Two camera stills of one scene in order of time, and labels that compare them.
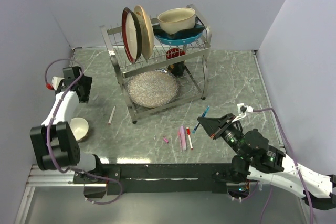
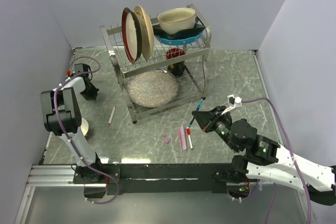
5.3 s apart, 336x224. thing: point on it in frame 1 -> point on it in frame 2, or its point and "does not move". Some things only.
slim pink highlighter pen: [180, 140] does not move
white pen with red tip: [188, 132] does not move
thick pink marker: [183, 137] does not move
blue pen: [204, 115] -> [202, 98]
